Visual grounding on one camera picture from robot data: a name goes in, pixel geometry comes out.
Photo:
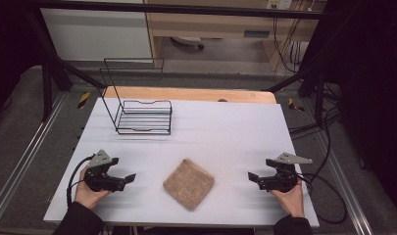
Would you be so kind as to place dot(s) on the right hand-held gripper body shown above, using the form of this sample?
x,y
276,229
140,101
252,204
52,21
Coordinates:
x,y
282,181

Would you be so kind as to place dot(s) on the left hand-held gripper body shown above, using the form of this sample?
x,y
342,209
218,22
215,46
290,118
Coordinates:
x,y
99,178

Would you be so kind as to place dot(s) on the beige terry towel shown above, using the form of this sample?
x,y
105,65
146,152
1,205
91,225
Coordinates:
x,y
188,184

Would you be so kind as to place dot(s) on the person's left hand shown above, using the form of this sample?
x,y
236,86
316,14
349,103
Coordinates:
x,y
88,196

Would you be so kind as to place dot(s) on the person's right hand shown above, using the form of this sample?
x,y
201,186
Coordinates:
x,y
292,200

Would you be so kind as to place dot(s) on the white foam board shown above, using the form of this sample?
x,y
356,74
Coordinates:
x,y
219,137

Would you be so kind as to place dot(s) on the yellow black tape marker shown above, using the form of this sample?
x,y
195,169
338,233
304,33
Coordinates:
x,y
83,100
294,105

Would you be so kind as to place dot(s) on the wooden table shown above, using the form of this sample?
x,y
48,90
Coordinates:
x,y
186,94

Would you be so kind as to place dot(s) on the black curtain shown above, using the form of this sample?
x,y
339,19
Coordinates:
x,y
375,81
9,49

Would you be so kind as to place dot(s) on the white chair base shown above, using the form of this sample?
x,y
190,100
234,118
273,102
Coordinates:
x,y
186,40

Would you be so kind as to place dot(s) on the light wooden desk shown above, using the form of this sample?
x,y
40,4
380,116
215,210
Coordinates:
x,y
219,26

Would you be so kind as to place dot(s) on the white power strip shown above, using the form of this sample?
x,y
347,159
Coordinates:
x,y
279,4

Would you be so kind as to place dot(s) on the aluminium rail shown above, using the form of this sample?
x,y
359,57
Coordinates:
x,y
26,153
346,182

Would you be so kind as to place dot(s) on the black metal frame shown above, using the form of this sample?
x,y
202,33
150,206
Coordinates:
x,y
186,9

